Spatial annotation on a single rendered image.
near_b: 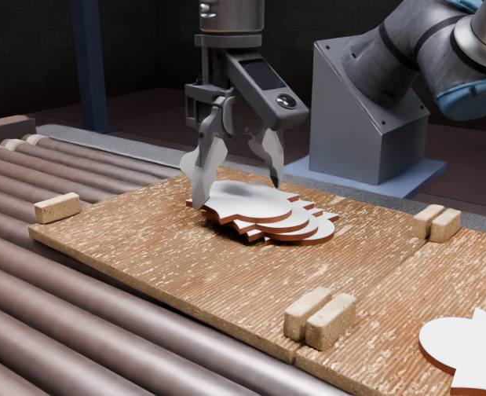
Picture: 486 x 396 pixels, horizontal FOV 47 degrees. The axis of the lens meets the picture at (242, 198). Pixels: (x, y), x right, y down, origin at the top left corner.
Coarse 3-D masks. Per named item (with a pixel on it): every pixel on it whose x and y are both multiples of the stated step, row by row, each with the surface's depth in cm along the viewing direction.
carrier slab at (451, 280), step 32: (416, 256) 63; (448, 256) 63; (480, 256) 63; (384, 288) 57; (416, 288) 57; (448, 288) 57; (480, 288) 57; (384, 320) 51; (416, 320) 51; (320, 352) 47; (352, 352) 47; (384, 352) 47; (416, 352) 47; (352, 384) 44; (384, 384) 43; (416, 384) 43; (448, 384) 43
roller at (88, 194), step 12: (0, 168) 101; (12, 168) 100; (24, 168) 99; (24, 180) 97; (36, 180) 95; (48, 180) 94; (60, 180) 93; (60, 192) 91; (84, 192) 89; (96, 192) 88; (108, 192) 88
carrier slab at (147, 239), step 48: (144, 192) 83; (48, 240) 69; (96, 240) 67; (144, 240) 67; (192, 240) 67; (240, 240) 67; (336, 240) 67; (384, 240) 67; (144, 288) 58; (192, 288) 57; (240, 288) 57; (288, 288) 57; (336, 288) 57; (240, 336) 51
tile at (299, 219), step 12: (300, 204) 71; (312, 204) 72; (204, 216) 70; (300, 216) 68; (240, 228) 64; (252, 228) 66; (264, 228) 65; (276, 228) 65; (288, 228) 65; (300, 228) 66
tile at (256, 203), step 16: (224, 192) 73; (240, 192) 73; (256, 192) 73; (272, 192) 73; (288, 192) 73; (208, 208) 69; (224, 208) 68; (240, 208) 68; (256, 208) 68; (272, 208) 68; (288, 208) 68
